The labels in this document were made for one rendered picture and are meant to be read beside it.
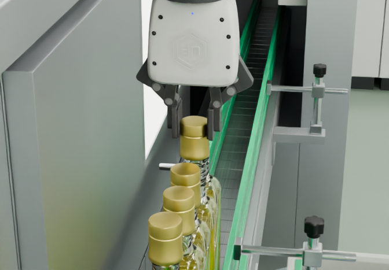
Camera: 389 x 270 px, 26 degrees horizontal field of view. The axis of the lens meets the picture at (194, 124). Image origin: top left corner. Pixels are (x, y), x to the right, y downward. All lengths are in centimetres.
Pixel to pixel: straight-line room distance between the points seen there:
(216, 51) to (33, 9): 22
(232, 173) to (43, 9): 80
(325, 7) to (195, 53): 102
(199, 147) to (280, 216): 116
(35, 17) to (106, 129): 30
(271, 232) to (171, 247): 132
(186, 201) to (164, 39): 18
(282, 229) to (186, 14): 129
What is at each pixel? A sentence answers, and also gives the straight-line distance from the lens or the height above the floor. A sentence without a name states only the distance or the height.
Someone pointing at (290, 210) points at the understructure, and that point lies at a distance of 212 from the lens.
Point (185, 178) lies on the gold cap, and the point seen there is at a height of 133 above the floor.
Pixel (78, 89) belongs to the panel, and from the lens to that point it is 94.
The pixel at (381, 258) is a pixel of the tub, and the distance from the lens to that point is 142.
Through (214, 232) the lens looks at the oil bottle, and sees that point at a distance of 103.
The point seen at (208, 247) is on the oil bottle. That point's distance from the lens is 99.
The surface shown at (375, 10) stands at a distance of 478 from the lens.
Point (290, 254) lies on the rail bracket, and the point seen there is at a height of 113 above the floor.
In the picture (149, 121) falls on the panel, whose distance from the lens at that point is 138.
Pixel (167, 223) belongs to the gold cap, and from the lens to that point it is 84.
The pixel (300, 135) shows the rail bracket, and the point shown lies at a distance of 179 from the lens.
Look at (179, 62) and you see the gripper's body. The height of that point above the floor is 145.
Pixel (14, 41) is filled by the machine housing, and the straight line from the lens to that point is 77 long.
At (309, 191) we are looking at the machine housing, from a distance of 209.
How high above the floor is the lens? 175
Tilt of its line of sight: 23 degrees down
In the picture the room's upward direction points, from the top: straight up
